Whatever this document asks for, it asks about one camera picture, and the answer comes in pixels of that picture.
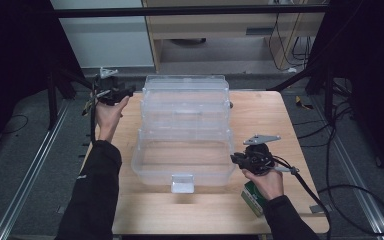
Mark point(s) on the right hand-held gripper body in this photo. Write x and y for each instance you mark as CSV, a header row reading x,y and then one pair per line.
x,y
260,158

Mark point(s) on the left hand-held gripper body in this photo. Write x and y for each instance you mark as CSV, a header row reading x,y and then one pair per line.
x,y
111,91

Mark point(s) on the green white carton box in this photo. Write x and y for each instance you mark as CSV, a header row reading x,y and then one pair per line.
x,y
251,201

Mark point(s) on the clear plastic storage box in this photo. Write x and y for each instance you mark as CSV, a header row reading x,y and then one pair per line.
x,y
183,156

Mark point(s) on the person's left hand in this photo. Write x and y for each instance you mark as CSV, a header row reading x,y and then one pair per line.
x,y
108,116

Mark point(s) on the person's right hand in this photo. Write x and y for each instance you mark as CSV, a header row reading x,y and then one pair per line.
x,y
269,185

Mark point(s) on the yellow black floor tape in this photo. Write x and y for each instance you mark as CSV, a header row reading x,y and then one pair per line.
x,y
86,110
301,103

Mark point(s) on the black stand leg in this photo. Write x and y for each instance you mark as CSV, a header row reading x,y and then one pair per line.
x,y
76,79
296,80

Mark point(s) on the white cabinet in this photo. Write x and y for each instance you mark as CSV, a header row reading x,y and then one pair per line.
x,y
106,43

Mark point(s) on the grey tape piece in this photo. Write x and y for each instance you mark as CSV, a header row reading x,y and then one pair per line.
x,y
320,209

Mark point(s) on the white plug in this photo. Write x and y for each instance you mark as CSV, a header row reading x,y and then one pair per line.
x,y
291,70

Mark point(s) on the black horizontal bar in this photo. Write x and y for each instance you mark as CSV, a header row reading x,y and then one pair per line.
x,y
180,11

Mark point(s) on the dark curtain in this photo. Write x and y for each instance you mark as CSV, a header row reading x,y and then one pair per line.
x,y
13,50
373,66

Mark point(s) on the light wooden desk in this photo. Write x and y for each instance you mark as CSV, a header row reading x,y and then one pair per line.
x,y
213,25

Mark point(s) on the black stand post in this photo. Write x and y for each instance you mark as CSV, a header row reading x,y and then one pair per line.
x,y
52,106
329,100

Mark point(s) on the aluminium floor rail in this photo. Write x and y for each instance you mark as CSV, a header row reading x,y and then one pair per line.
x,y
30,173
359,186

